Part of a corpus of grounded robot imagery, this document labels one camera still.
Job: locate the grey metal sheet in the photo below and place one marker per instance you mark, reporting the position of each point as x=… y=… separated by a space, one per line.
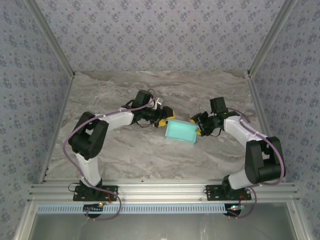
x=162 y=227

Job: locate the aluminium side rail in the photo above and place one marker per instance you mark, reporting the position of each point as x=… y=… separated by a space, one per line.
x=260 y=110
x=56 y=130

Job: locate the aluminium corner post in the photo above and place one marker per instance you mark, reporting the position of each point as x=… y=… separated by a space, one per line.
x=272 y=35
x=50 y=35

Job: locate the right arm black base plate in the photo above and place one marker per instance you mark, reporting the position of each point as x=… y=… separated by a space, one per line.
x=215 y=193

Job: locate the long aluminium mounting rail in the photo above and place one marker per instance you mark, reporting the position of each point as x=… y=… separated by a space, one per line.
x=162 y=191

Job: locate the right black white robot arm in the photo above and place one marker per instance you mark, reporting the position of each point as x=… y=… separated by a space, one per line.
x=262 y=160

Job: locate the light teal paper box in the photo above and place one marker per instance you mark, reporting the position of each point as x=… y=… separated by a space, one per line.
x=181 y=131

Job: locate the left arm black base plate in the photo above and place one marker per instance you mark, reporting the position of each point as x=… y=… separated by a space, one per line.
x=110 y=193

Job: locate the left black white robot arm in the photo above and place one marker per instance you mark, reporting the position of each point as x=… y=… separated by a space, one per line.
x=87 y=135

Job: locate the small black controller board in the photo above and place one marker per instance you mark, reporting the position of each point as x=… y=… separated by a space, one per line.
x=233 y=209
x=93 y=208

